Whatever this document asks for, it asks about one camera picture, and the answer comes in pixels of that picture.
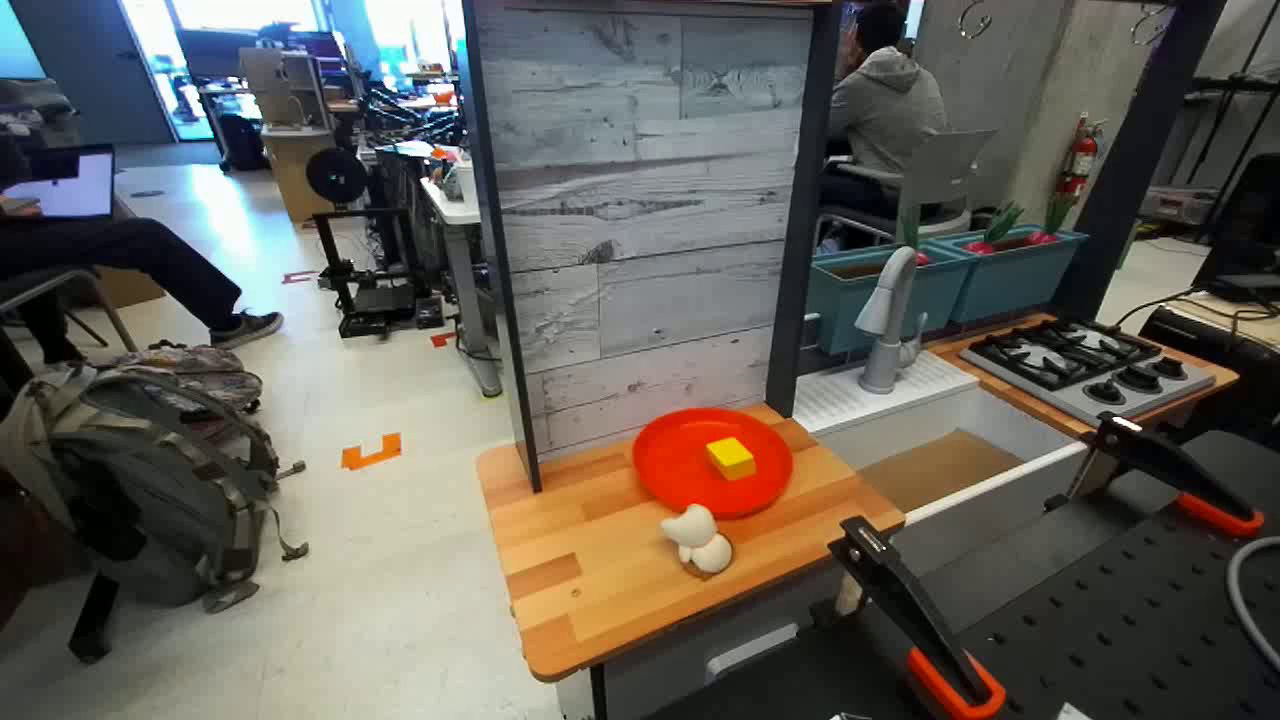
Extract white doll figure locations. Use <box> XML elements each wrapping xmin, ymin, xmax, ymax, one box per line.
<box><xmin>655</xmin><ymin>498</ymin><xmax>739</xmax><ymax>578</ymax></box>

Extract red round plate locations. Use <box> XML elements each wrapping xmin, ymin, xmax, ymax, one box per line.
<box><xmin>628</xmin><ymin>402</ymin><xmax>799</xmax><ymax>521</ymax></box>

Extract yellow cube block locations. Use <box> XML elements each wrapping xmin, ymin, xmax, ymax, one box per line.
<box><xmin>705</xmin><ymin>431</ymin><xmax>759</xmax><ymax>483</ymax></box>

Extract grey wood pattern back panel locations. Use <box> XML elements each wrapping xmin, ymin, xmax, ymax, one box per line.
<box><xmin>477</xmin><ymin>0</ymin><xmax>817</xmax><ymax>464</ymax></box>

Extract wooden cutting board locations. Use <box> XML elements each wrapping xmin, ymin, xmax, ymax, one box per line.
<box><xmin>477</xmin><ymin>400</ymin><xmax>907</xmax><ymax>682</ymax></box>

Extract teal planter box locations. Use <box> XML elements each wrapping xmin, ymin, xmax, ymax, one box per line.
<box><xmin>802</xmin><ymin>237</ymin><xmax>971</xmax><ymax>359</ymax></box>
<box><xmin>930</xmin><ymin>227</ymin><xmax>1092</xmax><ymax>330</ymax></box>

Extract white background table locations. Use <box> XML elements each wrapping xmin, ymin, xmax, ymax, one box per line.
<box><xmin>417</xmin><ymin>138</ymin><xmax>508</xmax><ymax>400</ymax></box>

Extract white toy sink basin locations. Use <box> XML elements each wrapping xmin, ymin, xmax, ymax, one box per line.
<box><xmin>793</xmin><ymin>349</ymin><xmax>1092</xmax><ymax>578</ymax></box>

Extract grey toy faucet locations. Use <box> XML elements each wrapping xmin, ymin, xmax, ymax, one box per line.
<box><xmin>850</xmin><ymin>242</ymin><xmax>927</xmax><ymax>400</ymax></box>

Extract black equipment stand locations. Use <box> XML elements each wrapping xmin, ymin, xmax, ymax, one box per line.
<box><xmin>307</xmin><ymin>157</ymin><xmax>447</xmax><ymax>341</ymax></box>

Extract seated person in grey hoodie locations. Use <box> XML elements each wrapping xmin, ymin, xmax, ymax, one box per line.
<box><xmin>817</xmin><ymin>0</ymin><xmax>951</xmax><ymax>218</ymax></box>

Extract grey office chair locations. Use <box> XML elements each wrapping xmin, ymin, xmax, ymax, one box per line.
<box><xmin>827</xmin><ymin>127</ymin><xmax>999</xmax><ymax>248</ymax></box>

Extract black spool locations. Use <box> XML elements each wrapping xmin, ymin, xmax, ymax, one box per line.
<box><xmin>304</xmin><ymin>138</ymin><xmax>377</xmax><ymax>206</ymax></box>

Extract wooden stove counter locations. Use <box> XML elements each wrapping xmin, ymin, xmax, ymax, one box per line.
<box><xmin>927</xmin><ymin>306</ymin><xmax>1245</xmax><ymax>444</ymax></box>

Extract cardboard box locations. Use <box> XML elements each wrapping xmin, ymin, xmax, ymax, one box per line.
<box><xmin>261</xmin><ymin>118</ymin><xmax>357</xmax><ymax>227</ymax></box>

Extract toy gas stove top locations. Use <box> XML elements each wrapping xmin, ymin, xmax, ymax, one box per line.
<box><xmin>958</xmin><ymin>317</ymin><xmax>1220</xmax><ymax>429</ymax></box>

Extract red fire extinguisher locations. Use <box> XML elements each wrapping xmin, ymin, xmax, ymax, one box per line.
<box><xmin>1048</xmin><ymin>111</ymin><xmax>1109</xmax><ymax>241</ymax></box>

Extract grey backpack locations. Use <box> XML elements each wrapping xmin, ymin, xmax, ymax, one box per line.
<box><xmin>0</xmin><ymin>341</ymin><xmax>310</xmax><ymax>615</ymax></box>

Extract seated person in dark trousers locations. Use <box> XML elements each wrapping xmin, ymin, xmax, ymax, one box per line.
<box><xmin>0</xmin><ymin>127</ymin><xmax>287</xmax><ymax>363</ymax></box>

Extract dark structural pillar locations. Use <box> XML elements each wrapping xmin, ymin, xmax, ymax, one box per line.
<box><xmin>1048</xmin><ymin>0</ymin><xmax>1226</xmax><ymax>323</ymax></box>

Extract black perforated base board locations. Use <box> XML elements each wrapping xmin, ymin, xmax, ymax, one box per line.
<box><xmin>651</xmin><ymin>422</ymin><xmax>1280</xmax><ymax>720</ymax></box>

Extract open laptop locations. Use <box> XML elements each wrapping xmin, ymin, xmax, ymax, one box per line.
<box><xmin>0</xmin><ymin>138</ymin><xmax>122</xmax><ymax>222</ymax></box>

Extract dark metal frame post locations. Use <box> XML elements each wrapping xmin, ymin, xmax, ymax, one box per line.
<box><xmin>765</xmin><ymin>0</ymin><xmax>846</xmax><ymax>421</ymax></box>
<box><xmin>458</xmin><ymin>0</ymin><xmax>542</xmax><ymax>494</ymax></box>

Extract black clamp with orange handle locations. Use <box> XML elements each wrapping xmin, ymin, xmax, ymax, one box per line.
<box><xmin>1065</xmin><ymin>413</ymin><xmax>1271</xmax><ymax>542</ymax></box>
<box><xmin>825</xmin><ymin>517</ymin><xmax>1010</xmax><ymax>720</ymax></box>

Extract grey cable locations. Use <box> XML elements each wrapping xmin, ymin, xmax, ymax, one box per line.
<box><xmin>1222</xmin><ymin>532</ymin><xmax>1280</xmax><ymax>638</ymax></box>

